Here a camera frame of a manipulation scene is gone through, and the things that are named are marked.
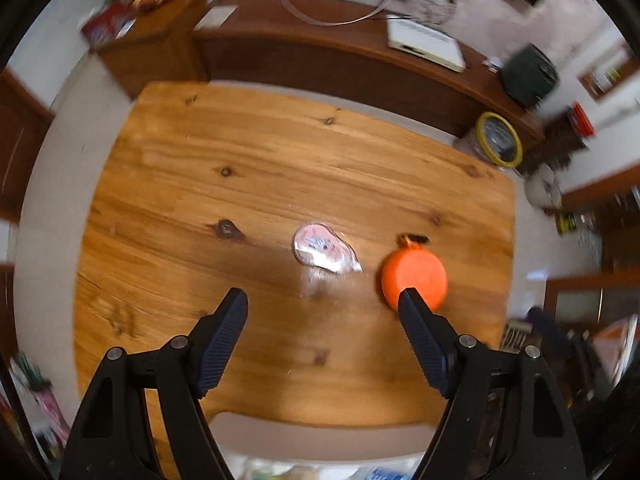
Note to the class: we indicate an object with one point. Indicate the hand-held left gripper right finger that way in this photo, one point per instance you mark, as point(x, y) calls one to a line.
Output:
point(422, 345)

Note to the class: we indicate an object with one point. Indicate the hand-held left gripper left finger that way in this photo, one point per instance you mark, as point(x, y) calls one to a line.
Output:
point(222, 345)

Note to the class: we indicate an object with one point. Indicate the orange round tape measure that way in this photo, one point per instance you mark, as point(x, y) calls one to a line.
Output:
point(415, 270)

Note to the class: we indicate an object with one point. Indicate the white plastic bin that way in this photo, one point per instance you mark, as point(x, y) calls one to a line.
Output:
point(300, 440)

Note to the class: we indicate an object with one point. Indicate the row of books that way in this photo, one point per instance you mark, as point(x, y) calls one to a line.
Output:
point(515, 335)

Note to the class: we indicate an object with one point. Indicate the blue printed packet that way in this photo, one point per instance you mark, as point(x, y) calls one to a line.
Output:
point(390, 474)

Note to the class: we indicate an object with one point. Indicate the wooden side furniture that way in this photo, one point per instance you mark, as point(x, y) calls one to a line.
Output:
point(590, 295)

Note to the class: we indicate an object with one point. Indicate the white ceramic jar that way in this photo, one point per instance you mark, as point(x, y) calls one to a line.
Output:
point(542, 187)

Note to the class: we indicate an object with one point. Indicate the yellow rimmed jar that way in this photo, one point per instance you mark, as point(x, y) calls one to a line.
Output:
point(497, 140)

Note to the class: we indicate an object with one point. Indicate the dark green speaker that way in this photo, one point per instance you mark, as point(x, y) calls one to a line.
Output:
point(530, 75)

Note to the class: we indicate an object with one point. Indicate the small wooden cabinet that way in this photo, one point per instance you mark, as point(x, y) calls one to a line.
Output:
point(150, 55)

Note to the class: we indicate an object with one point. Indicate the white router box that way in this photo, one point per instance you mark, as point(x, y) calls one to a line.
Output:
point(425, 45)

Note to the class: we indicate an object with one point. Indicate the long wooden sideboard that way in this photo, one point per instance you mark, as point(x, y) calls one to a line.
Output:
point(325, 60)

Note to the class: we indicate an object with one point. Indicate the white paper sheet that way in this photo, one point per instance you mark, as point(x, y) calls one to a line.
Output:
point(215, 17)

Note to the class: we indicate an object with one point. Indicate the translucent flat strip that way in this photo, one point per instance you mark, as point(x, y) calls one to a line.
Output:
point(325, 19)

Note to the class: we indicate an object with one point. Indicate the red printed box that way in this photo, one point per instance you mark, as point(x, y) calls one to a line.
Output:
point(107, 20)

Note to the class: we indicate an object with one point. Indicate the small wooden wall frame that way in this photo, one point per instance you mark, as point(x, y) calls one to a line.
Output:
point(607, 75)

